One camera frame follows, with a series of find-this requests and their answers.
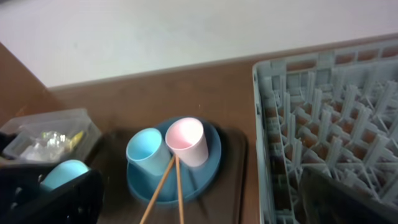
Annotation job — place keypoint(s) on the wooden chopstick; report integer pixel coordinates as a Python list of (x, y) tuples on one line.
[(157, 191), (179, 188)]

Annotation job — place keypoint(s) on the light blue bowl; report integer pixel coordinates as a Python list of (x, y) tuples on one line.
[(63, 173)]

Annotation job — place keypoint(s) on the foil snack wrapper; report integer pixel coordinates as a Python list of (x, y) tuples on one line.
[(56, 139)]

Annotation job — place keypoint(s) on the white pink cup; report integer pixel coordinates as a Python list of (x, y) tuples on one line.
[(186, 138)]

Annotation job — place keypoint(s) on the white tissue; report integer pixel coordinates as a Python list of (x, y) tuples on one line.
[(44, 153)]

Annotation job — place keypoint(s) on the left wooden chopstick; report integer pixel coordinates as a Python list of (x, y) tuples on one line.
[(157, 191)]

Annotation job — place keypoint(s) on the grey dishwasher rack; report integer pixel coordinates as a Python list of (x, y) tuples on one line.
[(334, 111)]

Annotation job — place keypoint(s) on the brown serving tray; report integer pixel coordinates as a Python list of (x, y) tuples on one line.
[(219, 203)]

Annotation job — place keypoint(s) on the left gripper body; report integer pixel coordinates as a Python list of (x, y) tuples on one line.
[(26, 199)]

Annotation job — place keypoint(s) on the light blue cup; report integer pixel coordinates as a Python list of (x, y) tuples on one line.
[(147, 150)]

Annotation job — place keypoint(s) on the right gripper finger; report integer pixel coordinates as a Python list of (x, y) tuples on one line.
[(327, 201)]

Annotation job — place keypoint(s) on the right wooden chopstick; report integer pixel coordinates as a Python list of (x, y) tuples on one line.
[(179, 188)]

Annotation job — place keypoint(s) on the clear plastic bin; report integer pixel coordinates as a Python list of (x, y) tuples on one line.
[(19, 133)]

